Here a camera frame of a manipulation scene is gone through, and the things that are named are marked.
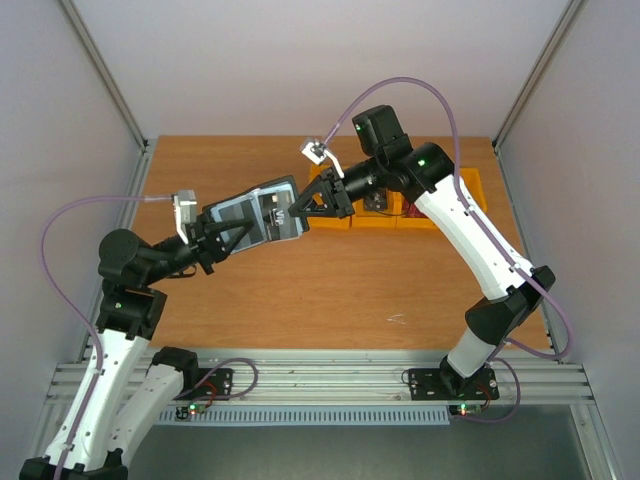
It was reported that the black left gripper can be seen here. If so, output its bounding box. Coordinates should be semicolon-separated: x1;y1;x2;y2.
143;211;253;285

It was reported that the black leather card holder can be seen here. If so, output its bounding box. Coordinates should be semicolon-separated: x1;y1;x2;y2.
202;175;309;254

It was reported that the black VIP card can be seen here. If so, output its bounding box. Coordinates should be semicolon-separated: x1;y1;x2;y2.
257;182;304;242

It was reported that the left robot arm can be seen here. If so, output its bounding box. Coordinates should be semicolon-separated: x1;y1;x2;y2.
19;215;253;479

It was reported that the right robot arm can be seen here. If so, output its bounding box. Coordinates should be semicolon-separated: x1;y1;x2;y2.
289;105;555;398

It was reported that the black card in bin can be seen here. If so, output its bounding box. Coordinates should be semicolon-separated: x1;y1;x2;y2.
363;190;388;212

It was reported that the red card in bin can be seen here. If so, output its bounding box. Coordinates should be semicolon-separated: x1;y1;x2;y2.
405;203;425;218

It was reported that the yellow bin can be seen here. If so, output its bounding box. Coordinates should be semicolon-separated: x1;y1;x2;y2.
308;165;351;230
396;200;436;230
460;167;488;213
351;188;402;229

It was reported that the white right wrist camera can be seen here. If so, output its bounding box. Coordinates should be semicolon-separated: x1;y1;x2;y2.
300;137;344;179

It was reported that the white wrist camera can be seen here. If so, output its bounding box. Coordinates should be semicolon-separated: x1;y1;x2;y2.
171;190;197;245
300;137;344;179

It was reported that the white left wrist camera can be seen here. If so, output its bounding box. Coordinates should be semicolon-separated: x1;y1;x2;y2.
171;190;197;245

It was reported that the aluminium frame post left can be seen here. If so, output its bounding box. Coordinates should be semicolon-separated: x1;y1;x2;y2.
54;0;151;151

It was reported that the aluminium frame post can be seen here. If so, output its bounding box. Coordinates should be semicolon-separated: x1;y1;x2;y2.
492;0;586;151
54;0;151;151

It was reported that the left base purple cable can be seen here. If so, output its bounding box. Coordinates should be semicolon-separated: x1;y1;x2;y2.
172;358;259;401

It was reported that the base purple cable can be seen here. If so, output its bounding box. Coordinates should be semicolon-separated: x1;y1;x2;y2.
449;357;521;424
172;358;259;401

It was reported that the aluminium rail base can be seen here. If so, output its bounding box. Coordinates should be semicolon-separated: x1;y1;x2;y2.
44;347;596;406

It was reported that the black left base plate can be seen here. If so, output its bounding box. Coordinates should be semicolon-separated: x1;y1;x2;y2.
191;368;234;401

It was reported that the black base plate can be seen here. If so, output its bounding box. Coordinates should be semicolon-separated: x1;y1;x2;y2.
401;368;500;401
191;368;234;401

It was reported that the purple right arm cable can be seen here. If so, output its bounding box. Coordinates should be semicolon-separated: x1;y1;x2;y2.
322;76;574;361

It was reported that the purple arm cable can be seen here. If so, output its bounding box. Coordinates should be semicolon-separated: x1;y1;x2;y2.
322;76;574;361
40;194;176;480

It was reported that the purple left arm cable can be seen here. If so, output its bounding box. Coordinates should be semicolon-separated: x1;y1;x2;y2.
40;194;176;480

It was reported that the grey slotted cable duct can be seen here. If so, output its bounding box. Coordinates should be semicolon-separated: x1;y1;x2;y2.
156;405;450;427

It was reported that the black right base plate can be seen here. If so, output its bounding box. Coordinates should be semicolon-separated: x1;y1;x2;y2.
401;368;500;401

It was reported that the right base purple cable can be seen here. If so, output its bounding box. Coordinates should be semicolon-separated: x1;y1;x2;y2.
449;357;521;424

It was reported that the aluminium frame post right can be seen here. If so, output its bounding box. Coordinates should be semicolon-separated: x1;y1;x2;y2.
492;0;586;151

